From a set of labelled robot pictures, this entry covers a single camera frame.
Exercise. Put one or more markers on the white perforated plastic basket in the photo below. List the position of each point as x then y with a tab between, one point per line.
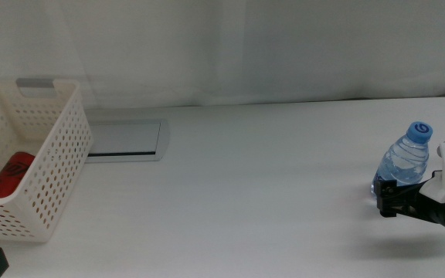
56	154

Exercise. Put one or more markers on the clear blue-capped water bottle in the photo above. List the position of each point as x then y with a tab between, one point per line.
404	162

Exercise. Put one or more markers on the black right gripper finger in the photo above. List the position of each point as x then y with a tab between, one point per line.
386	201

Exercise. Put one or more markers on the red drink can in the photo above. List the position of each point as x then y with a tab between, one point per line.
10	173

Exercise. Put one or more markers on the white backdrop curtain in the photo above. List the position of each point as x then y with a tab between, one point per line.
245	50

